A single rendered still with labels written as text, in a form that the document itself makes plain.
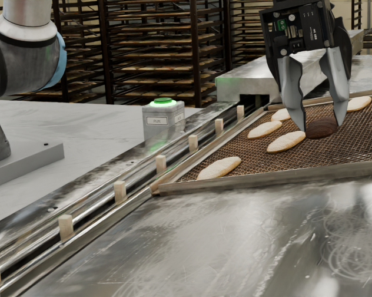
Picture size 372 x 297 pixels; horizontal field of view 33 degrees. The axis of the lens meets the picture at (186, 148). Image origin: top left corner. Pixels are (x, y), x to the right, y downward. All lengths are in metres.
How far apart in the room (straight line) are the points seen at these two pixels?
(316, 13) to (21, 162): 0.66
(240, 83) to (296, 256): 1.01
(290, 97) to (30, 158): 0.59
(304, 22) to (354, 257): 0.29
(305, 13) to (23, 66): 0.65
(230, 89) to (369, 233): 1.00
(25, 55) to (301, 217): 0.73
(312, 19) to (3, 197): 0.60
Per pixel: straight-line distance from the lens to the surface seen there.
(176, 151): 1.13
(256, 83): 1.48
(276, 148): 0.87
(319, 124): 0.77
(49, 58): 1.23
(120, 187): 0.90
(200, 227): 0.63
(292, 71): 0.76
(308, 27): 0.69
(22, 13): 1.18
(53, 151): 1.24
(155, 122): 1.31
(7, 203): 1.04
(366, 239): 0.53
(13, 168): 1.16
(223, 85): 1.51
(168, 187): 0.77
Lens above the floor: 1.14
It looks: 15 degrees down
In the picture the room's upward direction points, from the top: 3 degrees counter-clockwise
